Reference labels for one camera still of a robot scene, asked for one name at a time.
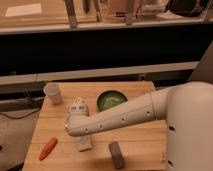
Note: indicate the grey rectangular block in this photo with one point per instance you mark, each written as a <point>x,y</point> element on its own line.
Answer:
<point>116,155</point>

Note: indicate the green ceramic bowl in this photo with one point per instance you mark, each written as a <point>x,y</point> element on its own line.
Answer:
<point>109,99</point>

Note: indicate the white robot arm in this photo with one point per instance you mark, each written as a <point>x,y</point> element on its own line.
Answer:
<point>187,109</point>

